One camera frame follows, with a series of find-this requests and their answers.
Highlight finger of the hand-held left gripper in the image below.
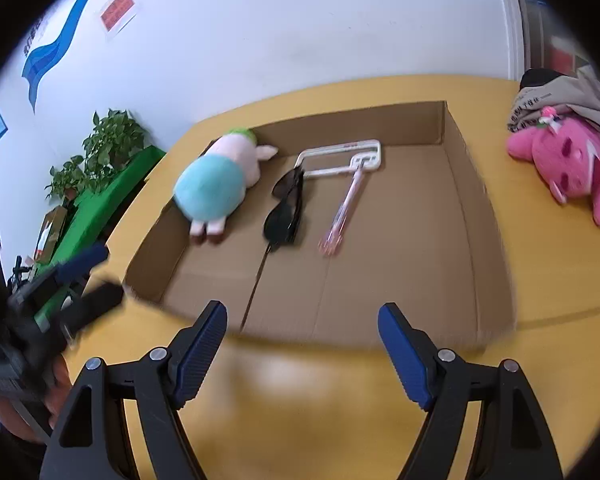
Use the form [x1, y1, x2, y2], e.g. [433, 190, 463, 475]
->
[52, 244, 109, 283]
[62, 281, 126, 333]

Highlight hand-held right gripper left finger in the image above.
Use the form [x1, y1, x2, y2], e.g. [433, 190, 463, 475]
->
[40, 300, 228, 480]

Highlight glass door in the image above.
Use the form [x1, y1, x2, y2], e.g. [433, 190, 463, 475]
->
[517, 0, 596, 81]

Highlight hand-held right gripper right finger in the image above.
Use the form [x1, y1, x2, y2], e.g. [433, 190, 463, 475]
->
[378, 302, 565, 480]

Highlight blue ribbon wall decal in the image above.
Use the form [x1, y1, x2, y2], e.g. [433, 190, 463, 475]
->
[21, 0, 126, 113]

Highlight white swatter with pink handle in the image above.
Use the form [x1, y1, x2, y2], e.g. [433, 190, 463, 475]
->
[295, 139, 382, 257]

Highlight pink plush toy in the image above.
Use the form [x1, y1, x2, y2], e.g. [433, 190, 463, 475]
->
[506, 106, 600, 228]

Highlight large potted green plant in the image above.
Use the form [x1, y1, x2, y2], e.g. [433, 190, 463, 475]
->
[82, 108, 148, 177]

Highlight black sunglasses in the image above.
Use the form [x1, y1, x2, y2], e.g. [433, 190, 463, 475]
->
[263, 167, 306, 256]

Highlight brown cardboard box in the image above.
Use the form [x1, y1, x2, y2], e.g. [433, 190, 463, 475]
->
[122, 101, 518, 351]

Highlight person's left hand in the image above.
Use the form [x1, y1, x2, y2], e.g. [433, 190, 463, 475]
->
[45, 354, 73, 431]

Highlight red wall sign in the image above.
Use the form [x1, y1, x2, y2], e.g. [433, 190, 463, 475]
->
[99, 0, 140, 41]

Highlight green table cloth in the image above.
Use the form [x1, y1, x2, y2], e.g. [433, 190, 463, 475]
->
[32, 146, 167, 322]

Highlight grey printed cloth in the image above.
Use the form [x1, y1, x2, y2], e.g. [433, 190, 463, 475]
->
[507, 65, 600, 133]

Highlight blue and white plush toy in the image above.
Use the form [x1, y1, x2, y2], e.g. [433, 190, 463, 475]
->
[173, 128, 279, 246]

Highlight small open cardboard carton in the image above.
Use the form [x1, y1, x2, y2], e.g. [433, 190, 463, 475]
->
[32, 206, 69, 262]

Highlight small potted green plant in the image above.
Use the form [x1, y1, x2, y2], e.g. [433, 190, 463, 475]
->
[45, 156, 88, 202]

